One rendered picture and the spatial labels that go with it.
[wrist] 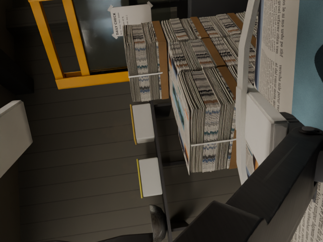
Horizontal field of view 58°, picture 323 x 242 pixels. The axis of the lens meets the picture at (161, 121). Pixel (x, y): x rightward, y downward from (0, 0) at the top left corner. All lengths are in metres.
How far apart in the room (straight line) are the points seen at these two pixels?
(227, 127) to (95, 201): 2.97
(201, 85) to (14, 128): 1.10
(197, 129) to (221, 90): 0.19
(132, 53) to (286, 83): 1.42
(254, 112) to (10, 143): 0.13
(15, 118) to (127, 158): 3.77
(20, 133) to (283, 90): 0.18
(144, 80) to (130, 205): 2.48
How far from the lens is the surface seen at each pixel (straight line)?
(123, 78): 2.30
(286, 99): 0.22
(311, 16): 0.20
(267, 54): 0.26
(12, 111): 0.19
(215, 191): 4.01
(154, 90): 1.74
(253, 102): 0.16
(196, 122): 1.15
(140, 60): 1.63
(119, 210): 3.94
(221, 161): 1.35
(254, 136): 0.16
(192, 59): 1.43
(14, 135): 0.19
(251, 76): 1.34
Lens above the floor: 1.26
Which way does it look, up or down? 4 degrees down
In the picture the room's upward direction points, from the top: 97 degrees counter-clockwise
